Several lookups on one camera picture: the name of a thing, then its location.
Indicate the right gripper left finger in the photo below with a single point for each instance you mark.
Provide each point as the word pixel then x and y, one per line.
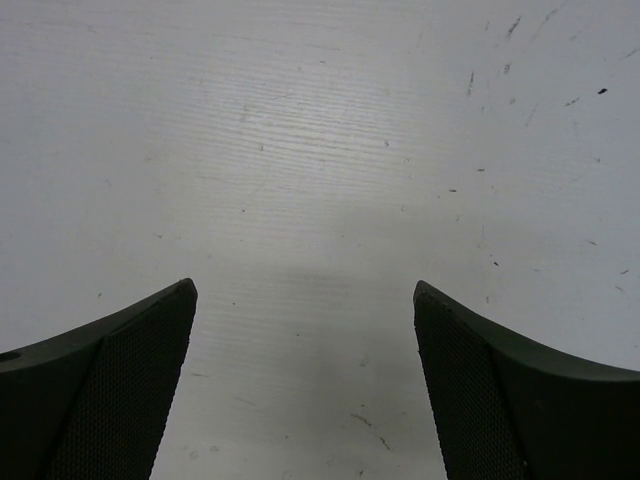
pixel 93 402

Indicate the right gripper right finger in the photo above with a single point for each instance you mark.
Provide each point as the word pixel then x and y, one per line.
pixel 508 407

